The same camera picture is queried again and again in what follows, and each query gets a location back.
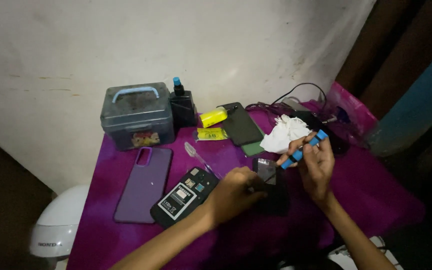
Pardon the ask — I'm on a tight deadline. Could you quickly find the blue screwdriver with black band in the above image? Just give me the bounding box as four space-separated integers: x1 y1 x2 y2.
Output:
280 129 329 170

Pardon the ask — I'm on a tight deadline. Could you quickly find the open-backed black phone with battery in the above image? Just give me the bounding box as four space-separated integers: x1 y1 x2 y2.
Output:
150 167 220 230

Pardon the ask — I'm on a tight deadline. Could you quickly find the white helmet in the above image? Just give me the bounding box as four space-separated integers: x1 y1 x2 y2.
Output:
28 183 91 262

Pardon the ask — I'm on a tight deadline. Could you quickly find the grey charger adapter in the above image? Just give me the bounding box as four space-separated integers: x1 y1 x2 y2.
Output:
281 97 307 112

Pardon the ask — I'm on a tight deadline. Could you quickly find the person's right hand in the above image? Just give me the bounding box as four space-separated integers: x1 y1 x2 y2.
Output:
276 131 337 206

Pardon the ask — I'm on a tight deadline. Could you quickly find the black device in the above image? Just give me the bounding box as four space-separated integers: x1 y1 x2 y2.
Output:
290 110 350 155

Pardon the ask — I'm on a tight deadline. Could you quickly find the dark grey phone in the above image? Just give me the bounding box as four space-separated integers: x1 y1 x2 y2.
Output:
217 101 265 147

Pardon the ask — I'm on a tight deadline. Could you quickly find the white cloth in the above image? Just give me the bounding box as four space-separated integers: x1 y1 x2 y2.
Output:
328 236 405 270

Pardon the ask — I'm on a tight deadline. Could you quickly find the grey plastic box, blue handle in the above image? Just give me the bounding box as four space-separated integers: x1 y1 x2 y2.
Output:
100 82 176 152

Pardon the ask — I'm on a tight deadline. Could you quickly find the clear toothbrush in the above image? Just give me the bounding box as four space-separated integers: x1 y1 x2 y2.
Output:
184 142 223 180

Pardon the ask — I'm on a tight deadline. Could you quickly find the purple tablecloth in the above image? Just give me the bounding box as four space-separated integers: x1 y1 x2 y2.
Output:
66 99 427 270

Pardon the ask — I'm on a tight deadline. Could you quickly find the person's left hand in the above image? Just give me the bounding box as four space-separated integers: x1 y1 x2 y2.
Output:
205 166 268 228

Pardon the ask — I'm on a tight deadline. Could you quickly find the pink plastic bag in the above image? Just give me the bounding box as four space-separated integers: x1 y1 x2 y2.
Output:
322 81 380 148

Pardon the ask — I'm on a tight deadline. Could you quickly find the black bottle with blue cap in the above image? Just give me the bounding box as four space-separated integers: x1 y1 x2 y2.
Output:
169 77 199 129

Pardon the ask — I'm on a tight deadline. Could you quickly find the crumpled white tissue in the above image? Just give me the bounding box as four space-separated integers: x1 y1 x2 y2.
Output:
259 114 313 155

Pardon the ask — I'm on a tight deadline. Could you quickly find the green phone case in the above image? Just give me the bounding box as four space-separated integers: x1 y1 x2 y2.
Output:
240 119 267 158

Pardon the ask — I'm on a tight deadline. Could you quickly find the black cable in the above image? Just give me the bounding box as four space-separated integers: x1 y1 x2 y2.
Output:
270 82 328 114

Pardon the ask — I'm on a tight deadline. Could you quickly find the small black phone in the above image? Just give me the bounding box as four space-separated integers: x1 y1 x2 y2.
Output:
251 157 290 217

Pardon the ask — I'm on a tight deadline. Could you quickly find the yellow glue tube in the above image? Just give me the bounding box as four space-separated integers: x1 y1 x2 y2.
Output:
199 106 238 129

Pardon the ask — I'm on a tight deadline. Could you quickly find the purple phone case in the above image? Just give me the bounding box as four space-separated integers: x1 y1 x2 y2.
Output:
113 146 174 225

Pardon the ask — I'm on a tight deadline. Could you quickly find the yellow packet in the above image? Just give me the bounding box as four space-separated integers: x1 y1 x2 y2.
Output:
192 127 229 142

